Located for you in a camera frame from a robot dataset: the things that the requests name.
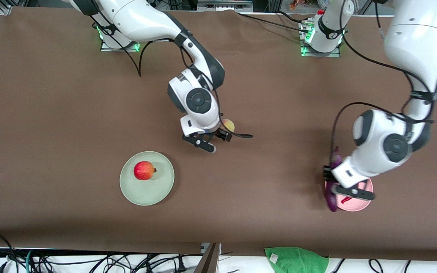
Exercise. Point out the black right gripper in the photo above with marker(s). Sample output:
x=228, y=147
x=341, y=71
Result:
x=222, y=134

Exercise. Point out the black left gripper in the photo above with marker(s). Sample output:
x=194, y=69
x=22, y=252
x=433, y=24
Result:
x=327, y=173

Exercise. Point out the long purple eggplant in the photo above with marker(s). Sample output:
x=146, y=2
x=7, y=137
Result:
x=332, y=203

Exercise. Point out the red chili pepper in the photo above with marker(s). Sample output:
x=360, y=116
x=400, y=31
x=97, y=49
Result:
x=345, y=199

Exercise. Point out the red apple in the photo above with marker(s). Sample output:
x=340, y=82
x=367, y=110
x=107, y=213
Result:
x=144, y=170

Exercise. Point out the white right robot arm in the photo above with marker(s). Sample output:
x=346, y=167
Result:
x=139, y=19

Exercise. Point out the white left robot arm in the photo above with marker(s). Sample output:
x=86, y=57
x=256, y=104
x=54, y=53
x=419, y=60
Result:
x=412, y=41

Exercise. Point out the yellow pink peach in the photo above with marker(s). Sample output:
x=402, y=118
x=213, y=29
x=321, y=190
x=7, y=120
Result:
x=229, y=124

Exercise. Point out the pink round plate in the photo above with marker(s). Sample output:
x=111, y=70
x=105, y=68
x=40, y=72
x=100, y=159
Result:
x=355, y=206

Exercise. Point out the pale green round plate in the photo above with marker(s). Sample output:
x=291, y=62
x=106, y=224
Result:
x=146, y=193

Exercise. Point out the green towel cloth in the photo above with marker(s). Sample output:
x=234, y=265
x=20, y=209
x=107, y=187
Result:
x=298, y=261

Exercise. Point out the grey metal box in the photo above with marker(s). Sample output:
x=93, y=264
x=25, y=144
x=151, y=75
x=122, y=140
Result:
x=222, y=5

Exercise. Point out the orange background object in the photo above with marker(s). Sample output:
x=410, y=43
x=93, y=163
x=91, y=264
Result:
x=294, y=4

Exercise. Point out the brown table cover sheet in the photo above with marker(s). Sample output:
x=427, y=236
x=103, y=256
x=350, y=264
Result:
x=51, y=151

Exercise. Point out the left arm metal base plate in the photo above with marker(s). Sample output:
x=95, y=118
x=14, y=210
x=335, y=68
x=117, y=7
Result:
x=334, y=55

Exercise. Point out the grey aluminium post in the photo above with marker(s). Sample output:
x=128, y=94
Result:
x=209, y=261

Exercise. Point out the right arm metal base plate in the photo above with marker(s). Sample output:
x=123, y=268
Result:
x=104, y=48

